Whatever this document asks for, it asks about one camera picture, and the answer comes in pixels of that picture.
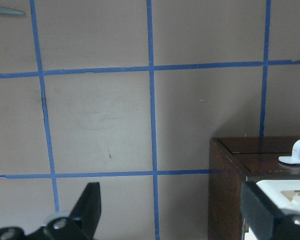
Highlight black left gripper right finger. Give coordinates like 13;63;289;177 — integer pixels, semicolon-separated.
240;180;300;240

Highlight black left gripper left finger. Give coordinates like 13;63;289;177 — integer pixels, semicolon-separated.
0;182;101;240

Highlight wooden drawer with white handle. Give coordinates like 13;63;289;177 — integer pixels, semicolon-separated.
278;139;300;165

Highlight grey orange scissors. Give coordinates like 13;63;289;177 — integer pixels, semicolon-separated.
0;6;26;17

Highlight cream plastic tray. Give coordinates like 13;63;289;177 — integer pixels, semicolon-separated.
242;178;300;240

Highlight dark brown wooden cabinet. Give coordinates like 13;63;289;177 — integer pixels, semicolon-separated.
208;136;300;240

